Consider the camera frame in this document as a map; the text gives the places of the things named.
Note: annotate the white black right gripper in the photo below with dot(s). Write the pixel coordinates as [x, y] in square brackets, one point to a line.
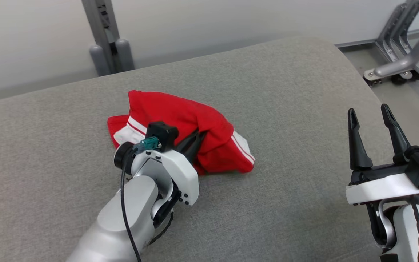
[380, 189]

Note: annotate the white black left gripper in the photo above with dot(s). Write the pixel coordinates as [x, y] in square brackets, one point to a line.
[180, 167]

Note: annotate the red jersey with white sleeves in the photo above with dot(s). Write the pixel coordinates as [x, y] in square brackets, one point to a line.
[180, 112]

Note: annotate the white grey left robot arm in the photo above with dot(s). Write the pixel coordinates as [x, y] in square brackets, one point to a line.
[122, 225]

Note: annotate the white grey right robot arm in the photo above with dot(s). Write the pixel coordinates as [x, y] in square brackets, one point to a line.
[402, 229]

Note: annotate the grey metal stand with bolts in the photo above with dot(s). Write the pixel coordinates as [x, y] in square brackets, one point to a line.
[395, 65]

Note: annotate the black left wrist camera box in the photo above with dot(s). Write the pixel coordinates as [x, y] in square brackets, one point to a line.
[162, 133]

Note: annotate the grey metal post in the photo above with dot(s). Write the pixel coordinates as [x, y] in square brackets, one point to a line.
[102, 29]

